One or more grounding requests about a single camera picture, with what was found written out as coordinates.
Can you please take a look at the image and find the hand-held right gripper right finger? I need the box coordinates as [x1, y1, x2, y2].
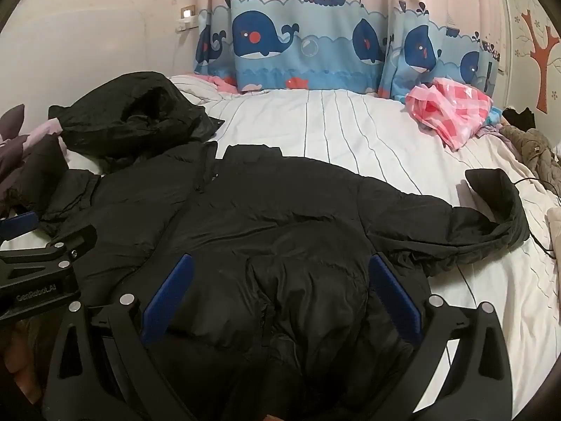
[364, 253, 513, 421]

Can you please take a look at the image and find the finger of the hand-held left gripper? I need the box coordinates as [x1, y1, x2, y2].
[0, 210, 41, 240]
[0, 225, 98, 278]

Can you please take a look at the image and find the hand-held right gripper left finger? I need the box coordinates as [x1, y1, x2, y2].
[41, 253, 196, 421]

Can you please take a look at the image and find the black puffer jacket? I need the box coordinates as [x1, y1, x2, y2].
[9, 142, 533, 421]

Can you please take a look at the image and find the black hooded jacket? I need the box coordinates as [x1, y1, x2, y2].
[48, 72, 226, 159]

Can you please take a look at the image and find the cream cloth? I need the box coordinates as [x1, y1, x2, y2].
[546, 206, 561, 246]

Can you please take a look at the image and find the white striped bed sheet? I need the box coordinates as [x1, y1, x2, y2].
[0, 74, 561, 421]

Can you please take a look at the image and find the pink checkered cloth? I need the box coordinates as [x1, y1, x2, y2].
[404, 76, 492, 150]

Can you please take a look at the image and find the olive coat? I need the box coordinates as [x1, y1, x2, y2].
[500, 125, 561, 194]

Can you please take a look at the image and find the pink blanket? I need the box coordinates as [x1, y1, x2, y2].
[193, 74, 239, 95]

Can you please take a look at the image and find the small black cloth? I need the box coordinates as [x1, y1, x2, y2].
[502, 106, 536, 130]

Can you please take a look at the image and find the whale print curtain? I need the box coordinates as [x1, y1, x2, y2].
[195, 0, 505, 101]

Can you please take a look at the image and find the black charger cable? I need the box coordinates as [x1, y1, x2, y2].
[513, 176, 561, 260]

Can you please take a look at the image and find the tree wall sticker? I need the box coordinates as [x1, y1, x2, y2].
[521, 9, 561, 115]

